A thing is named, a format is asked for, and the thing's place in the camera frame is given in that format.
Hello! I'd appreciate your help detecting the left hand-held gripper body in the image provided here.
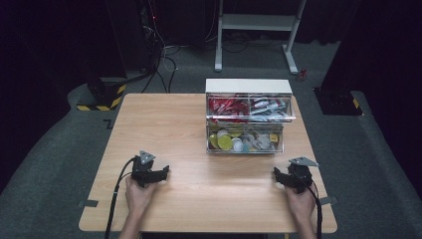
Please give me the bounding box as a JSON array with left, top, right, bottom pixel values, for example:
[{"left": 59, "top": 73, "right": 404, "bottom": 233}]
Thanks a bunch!
[{"left": 130, "top": 149, "right": 157, "bottom": 189}]

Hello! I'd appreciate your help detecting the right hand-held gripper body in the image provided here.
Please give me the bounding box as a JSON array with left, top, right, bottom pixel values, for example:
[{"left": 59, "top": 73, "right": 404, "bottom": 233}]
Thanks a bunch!
[{"left": 286, "top": 156, "right": 320, "bottom": 195}]

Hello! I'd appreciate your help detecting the clear divided drawer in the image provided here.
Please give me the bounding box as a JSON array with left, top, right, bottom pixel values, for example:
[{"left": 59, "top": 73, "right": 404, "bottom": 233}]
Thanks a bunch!
[{"left": 205, "top": 93, "right": 297, "bottom": 123}]

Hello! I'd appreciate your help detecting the person's left hand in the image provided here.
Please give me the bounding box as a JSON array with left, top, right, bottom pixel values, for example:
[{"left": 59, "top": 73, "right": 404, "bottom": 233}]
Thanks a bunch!
[{"left": 124, "top": 178, "right": 157, "bottom": 214}]

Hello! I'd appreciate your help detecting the person's right hand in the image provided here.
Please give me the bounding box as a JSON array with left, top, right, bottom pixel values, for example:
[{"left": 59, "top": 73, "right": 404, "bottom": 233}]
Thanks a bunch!
[{"left": 284, "top": 184, "right": 317, "bottom": 222}]

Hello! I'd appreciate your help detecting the clear drawer with capsules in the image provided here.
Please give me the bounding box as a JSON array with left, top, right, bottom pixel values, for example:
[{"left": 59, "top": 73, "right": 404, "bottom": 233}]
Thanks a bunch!
[{"left": 205, "top": 120, "right": 286, "bottom": 155}]

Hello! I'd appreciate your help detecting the grey tape piece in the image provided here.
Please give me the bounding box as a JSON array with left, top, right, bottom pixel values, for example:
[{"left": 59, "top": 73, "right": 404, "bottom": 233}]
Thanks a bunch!
[
  {"left": 77, "top": 199, "right": 100, "bottom": 209},
  {"left": 318, "top": 195, "right": 339, "bottom": 206}
]

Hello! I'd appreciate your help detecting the pile of round capsules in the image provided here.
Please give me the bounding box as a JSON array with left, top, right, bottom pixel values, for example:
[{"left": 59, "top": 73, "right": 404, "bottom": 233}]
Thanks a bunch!
[{"left": 208, "top": 128, "right": 281, "bottom": 153}]

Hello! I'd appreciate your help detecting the pile of white stick packets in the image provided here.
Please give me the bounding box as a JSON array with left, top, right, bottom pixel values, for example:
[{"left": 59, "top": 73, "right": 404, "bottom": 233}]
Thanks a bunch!
[{"left": 250, "top": 99, "right": 291, "bottom": 118}]

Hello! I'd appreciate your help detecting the black base with yellow mark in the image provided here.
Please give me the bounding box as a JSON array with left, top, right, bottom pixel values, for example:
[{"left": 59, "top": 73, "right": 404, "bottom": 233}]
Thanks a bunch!
[{"left": 313, "top": 87, "right": 364, "bottom": 117}]

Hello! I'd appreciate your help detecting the black yellow striped base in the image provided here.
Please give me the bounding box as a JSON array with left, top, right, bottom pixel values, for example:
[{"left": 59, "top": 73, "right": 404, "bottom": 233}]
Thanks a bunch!
[{"left": 76, "top": 77, "right": 128, "bottom": 113}]

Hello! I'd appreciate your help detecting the pile of red stick packets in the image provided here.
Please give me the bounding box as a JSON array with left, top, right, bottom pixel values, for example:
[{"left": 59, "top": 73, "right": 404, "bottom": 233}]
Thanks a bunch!
[{"left": 208, "top": 97, "right": 251, "bottom": 117}]

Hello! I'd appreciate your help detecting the clear plastic drawer organizer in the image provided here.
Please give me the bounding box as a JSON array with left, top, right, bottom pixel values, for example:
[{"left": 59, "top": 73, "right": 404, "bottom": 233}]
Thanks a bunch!
[{"left": 204, "top": 78, "right": 294, "bottom": 155}]

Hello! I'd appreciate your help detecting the white metal stand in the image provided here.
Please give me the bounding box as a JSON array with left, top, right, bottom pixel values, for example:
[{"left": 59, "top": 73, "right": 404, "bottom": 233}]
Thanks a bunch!
[{"left": 214, "top": 0, "right": 309, "bottom": 75}]

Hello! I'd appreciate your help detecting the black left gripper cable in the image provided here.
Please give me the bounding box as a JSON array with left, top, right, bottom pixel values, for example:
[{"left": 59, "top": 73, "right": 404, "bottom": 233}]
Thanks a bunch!
[{"left": 104, "top": 156, "right": 137, "bottom": 239}]

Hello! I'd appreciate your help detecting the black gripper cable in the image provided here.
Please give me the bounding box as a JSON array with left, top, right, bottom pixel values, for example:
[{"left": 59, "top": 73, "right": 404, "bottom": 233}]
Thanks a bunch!
[
  {"left": 104, "top": 156, "right": 137, "bottom": 239},
  {"left": 306, "top": 180, "right": 323, "bottom": 239}
]

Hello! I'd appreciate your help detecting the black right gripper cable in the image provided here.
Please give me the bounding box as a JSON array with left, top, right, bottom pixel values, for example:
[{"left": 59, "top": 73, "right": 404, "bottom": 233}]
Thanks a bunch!
[{"left": 306, "top": 180, "right": 323, "bottom": 239}]

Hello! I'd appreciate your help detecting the bundle of floor cables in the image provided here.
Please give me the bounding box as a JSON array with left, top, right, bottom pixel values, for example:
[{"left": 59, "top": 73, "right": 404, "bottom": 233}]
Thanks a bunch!
[{"left": 140, "top": 25, "right": 181, "bottom": 95}]

